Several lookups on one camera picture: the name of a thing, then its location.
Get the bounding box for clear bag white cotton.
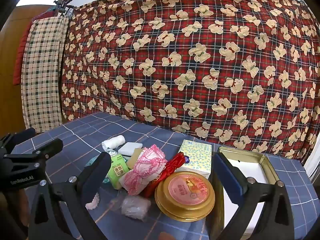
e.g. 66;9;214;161
111;194;151;220

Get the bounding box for green tissue pack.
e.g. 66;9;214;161
107;154;129;190

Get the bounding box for white gauze roll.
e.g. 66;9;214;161
101;135;126;152

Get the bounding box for white sponge block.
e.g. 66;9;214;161
118;142;143;157

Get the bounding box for red embroidered drawstring pouch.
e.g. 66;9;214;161
140;152;185;198

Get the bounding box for yellow sponge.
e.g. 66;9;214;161
126;148;143;170

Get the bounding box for pink white crochet cloth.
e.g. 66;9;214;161
119;144;167;196

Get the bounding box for gold rectangular tin box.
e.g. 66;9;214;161
206;149;279;239

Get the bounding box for blue plaid tablecloth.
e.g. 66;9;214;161
14;112;319;239

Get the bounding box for round gold tin pink lid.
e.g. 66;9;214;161
155;171;215;222

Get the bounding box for red hanging garment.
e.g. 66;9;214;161
12;11;55;86

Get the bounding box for tissue box green dots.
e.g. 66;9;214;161
176;139;212;179

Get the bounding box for beige green checked cloth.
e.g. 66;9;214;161
21;16;69;133

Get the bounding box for wooden door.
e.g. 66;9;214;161
0;5;50;137

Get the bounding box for red plaid bear quilt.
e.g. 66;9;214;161
62;0;319;162

